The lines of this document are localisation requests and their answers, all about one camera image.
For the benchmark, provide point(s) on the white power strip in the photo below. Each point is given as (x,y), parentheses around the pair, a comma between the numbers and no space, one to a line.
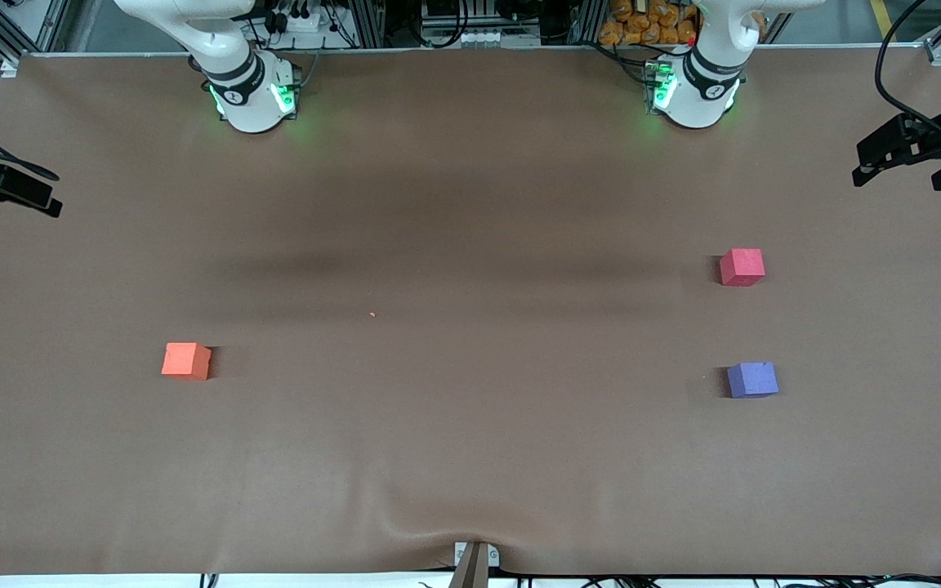
(299,20)

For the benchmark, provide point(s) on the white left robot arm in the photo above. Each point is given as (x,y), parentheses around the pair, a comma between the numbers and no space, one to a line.
(695,102)

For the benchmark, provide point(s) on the white connector strip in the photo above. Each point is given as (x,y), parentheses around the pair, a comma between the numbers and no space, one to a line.
(479,37)

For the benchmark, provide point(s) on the purple foam block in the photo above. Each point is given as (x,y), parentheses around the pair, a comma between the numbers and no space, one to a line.
(752,380)

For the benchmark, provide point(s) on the pile of orange items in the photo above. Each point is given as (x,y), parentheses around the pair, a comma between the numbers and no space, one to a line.
(650,23)

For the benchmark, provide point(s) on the red foam block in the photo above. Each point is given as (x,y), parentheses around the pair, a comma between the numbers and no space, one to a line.
(740,268)

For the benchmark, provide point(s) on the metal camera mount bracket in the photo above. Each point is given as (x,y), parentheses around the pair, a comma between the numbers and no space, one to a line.
(474,563)

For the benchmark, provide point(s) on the brown table mat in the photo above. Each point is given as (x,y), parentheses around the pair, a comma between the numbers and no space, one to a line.
(470,425)

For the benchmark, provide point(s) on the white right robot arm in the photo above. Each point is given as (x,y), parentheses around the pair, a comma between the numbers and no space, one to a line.
(254,102)

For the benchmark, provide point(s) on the orange foam block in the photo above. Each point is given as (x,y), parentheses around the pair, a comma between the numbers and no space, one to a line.
(185,361)

